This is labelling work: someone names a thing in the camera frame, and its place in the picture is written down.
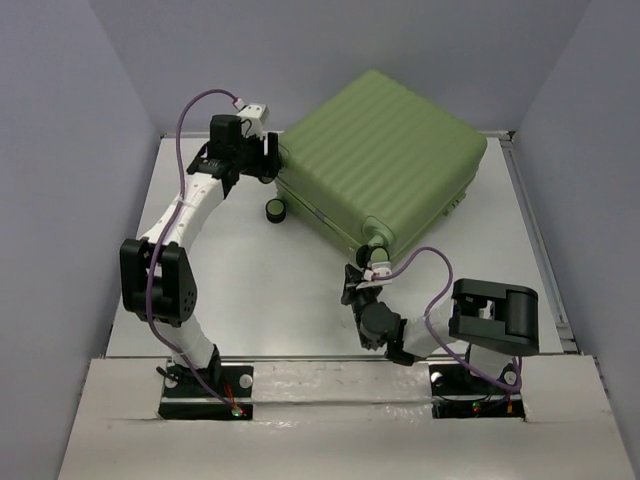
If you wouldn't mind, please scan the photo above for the green hardshell suitcase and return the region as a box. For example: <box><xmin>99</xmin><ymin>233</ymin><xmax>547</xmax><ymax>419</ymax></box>
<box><xmin>265</xmin><ymin>69</ymin><xmax>487</xmax><ymax>267</ymax></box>

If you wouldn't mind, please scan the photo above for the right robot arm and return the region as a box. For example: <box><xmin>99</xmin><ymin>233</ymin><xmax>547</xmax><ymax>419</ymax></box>
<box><xmin>341</xmin><ymin>264</ymin><xmax>540</xmax><ymax>366</ymax></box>

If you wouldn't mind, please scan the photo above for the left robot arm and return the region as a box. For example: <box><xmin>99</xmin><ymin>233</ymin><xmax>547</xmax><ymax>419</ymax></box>
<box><xmin>119</xmin><ymin>104</ymin><xmax>281</xmax><ymax>395</ymax></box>

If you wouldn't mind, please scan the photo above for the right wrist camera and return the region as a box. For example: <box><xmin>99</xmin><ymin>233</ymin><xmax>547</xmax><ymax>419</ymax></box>
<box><xmin>363</xmin><ymin>261</ymin><xmax>393</xmax><ymax>282</ymax></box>

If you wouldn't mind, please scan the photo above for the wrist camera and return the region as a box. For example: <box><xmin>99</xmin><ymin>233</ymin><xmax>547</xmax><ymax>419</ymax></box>
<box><xmin>233</xmin><ymin>98</ymin><xmax>269</xmax><ymax>137</ymax></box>
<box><xmin>363</xmin><ymin>261</ymin><xmax>393</xmax><ymax>282</ymax></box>

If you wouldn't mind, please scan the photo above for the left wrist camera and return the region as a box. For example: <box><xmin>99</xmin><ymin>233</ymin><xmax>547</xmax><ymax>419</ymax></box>
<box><xmin>233</xmin><ymin>98</ymin><xmax>269</xmax><ymax>137</ymax></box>

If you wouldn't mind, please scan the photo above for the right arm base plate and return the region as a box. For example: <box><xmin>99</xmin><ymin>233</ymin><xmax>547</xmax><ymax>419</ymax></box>
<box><xmin>429</xmin><ymin>363</ymin><xmax>525</xmax><ymax>420</ymax></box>

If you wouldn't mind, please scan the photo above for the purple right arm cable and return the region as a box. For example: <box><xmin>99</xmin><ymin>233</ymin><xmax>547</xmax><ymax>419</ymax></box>
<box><xmin>379</xmin><ymin>246</ymin><xmax>524</xmax><ymax>391</ymax></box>

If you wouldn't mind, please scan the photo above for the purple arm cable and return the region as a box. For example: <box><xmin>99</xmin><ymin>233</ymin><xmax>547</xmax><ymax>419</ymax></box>
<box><xmin>147</xmin><ymin>88</ymin><xmax>241</xmax><ymax>407</ymax></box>
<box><xmin>379</xmin><ymin>246</ymin><xmax>524</xmax><ymax>391</ymax></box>

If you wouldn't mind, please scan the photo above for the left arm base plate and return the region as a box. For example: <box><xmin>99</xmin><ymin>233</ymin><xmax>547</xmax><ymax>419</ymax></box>
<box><xmin>156</xmin><ymin>362</ymin><xmax>254</xmax><ymax>421</ymax></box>

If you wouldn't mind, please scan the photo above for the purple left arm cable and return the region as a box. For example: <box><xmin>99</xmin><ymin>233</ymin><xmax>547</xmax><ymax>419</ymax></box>
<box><xmin>147</xmin><ymin>88</ymin><xmax>241</xmax><ymax>407</ymax></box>

